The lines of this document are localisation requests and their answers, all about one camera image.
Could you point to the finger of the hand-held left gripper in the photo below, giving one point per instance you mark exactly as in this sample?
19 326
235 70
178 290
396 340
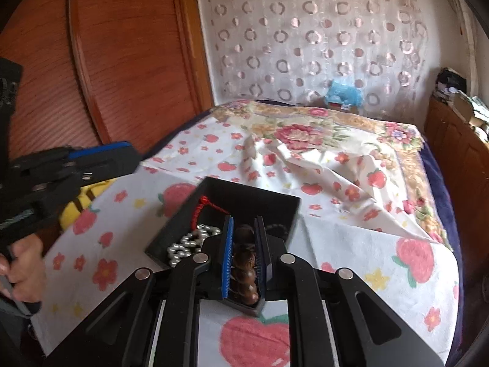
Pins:
99 149
114 165

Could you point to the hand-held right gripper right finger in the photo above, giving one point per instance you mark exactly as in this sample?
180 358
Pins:
261 260

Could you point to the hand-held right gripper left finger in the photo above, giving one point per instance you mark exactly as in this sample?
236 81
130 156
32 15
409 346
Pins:
228 260

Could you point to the black jewelry box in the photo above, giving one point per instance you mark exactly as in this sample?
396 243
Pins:
248 198

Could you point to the person's left hand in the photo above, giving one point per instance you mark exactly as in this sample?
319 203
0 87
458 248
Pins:
26 271

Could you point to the yellow cloth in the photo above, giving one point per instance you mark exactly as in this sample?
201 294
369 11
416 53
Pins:
72 209

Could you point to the strawberry print sheet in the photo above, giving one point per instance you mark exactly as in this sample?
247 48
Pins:
344 237

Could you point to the brown wooden wardrobe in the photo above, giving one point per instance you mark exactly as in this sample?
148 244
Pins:
126 46

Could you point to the floral blanket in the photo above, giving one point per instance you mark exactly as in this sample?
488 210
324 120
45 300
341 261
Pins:
305 130

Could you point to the blue plastic bag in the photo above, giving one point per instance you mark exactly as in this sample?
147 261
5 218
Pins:
344 92

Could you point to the dark blue bed sheet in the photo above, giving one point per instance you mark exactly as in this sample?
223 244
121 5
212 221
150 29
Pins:
439 187

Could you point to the brown wooden cabinet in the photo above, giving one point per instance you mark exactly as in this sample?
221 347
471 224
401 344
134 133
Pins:
458 153

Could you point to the open cardboard box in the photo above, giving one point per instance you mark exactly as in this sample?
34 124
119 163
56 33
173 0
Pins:
472 109

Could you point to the pile of dark clothes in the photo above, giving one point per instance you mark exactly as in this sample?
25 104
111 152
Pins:
450 82

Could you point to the pale window curtain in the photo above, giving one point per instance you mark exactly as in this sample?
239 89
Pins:
472 57

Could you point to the circle pattern wall curtain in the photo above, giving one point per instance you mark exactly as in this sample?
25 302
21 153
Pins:
305 46

